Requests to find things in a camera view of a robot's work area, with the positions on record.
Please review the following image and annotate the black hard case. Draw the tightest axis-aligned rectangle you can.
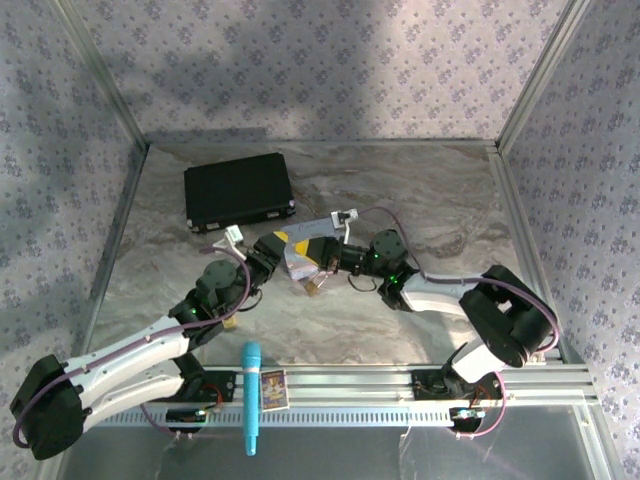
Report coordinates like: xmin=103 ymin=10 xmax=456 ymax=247
xmin=182 ymin=152 xmax=297 ymax=235

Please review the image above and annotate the blue marker pen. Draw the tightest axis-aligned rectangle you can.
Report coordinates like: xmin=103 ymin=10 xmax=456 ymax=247
xmin=241 ymin=341 xmax=264 ymax=457

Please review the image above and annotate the small picture card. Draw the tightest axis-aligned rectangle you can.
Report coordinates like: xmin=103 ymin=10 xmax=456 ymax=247
xmin=260 ymin=368 xmax=292 ymax=412

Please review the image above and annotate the black left control board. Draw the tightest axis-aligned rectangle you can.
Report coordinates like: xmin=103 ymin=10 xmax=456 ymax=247
xmin=165 ymin=407 xmax=209 ymax=434

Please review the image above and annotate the black control board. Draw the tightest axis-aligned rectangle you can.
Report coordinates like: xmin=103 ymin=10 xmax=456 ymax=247
xmin=165 ymin=407 xmax=209 ymax=434
xmin=449 ymin=407 xmax=486 ymax=432

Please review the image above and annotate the black right control board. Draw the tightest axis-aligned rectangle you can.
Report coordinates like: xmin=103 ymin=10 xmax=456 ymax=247
xmin=449 ymin=407 xmax=486 ymax=432

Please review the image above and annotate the thin black left gripper cable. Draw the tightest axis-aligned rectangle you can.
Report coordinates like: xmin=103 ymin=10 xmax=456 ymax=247
xmin=234 ymin=287 xmax=265 ymax=314

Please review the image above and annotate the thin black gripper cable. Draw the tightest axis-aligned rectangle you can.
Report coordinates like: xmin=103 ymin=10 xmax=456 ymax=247
xmin=234 ymin=287 xmax=265 ymax=314
xmin=347 ymin=272 xmax=380 ymax=294

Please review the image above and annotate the thin black right gripper cable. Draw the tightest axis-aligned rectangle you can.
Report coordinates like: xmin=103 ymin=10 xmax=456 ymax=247
xmin=347 ymin=272 xmax=380 ymax=294

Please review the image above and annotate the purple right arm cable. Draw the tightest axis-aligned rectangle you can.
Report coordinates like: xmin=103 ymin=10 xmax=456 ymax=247
xmin=356 ymin=205 xmax=561 ymax=442

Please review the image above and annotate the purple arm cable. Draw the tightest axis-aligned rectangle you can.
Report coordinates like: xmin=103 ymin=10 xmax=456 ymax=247
xmin=12 ymin=247 xmax=252 ymax=451
xmin=356 ymin=205 xmax=561 ymax=442

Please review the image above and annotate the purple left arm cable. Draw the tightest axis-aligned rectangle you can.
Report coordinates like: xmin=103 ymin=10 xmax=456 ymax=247
xmin=12 ymin=247 xmax=252 ymax=451

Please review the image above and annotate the aluminium frame back rail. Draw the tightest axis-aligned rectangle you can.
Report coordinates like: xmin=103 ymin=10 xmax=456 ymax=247
xmin=144 ymin=138 xmax=501 ymax=150

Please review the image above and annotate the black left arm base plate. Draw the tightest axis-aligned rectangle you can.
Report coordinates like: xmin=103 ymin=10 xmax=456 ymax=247
xmin=179 ymin=369 xmax=238 ymax=404

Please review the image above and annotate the aluminium frame floor rail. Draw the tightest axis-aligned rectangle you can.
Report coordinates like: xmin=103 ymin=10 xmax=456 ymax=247
xmin=74 ymin=143 xmax=151 ymax=366
xmin=487 ymin=147 xmax=571 ymax=364

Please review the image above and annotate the aluminium front frame rail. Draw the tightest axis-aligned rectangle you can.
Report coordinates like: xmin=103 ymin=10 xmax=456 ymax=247
xmin=54 ymin=364 xmax=599 ymax=404

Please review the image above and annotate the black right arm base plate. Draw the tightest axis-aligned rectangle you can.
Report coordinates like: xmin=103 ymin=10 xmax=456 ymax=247
xmin=412 ymin=368 xmax=504 ymax=402

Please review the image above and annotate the slotted grey cable duct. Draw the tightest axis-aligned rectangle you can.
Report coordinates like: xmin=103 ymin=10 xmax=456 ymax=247
xmin=74 ymin=405 xmax=501 ymax=429

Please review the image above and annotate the aluminium frame post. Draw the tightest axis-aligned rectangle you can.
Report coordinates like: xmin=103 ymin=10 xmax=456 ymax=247
xmin=53 ymin=0 xmax=150 ymax=147
xmin=495 ymin=0 xmax=592 ymax=149

